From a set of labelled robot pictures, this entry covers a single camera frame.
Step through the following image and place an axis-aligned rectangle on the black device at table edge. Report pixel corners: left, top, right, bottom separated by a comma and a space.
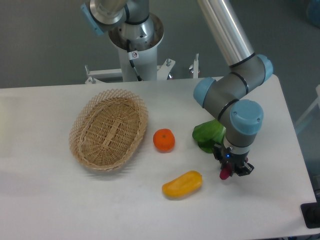
300, 202, 320, 229

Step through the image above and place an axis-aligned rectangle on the white metal base frame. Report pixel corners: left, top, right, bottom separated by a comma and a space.
84, 53, 201, 85

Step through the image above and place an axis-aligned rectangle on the blue object in corner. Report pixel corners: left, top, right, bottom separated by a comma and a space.
306, 0, 320, 28

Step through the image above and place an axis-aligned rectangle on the orange tangerine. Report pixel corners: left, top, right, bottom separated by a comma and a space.
153, 128, 176, 153

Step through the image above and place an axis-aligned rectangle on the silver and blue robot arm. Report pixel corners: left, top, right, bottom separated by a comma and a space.
80, 0, 273, 176

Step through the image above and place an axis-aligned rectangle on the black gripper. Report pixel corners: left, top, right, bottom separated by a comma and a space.
212, 143, 255, 177

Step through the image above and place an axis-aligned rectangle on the woven wicker basket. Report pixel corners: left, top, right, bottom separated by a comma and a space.
69, 89, 149, 171

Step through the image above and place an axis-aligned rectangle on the yellow mango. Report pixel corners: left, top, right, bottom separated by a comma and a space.
162, 170, 203, 198

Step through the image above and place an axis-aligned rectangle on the purple sweet potato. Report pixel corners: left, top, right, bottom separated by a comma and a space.
219, 157, 248, 180

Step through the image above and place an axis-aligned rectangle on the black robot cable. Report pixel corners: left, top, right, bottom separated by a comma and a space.
126, 39, 143, 82

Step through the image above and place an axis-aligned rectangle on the green bok choy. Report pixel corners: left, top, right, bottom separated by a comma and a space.
192, 119, 226, 154

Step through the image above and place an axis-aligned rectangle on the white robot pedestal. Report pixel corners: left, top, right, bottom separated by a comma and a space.
108, 13, 164, 82

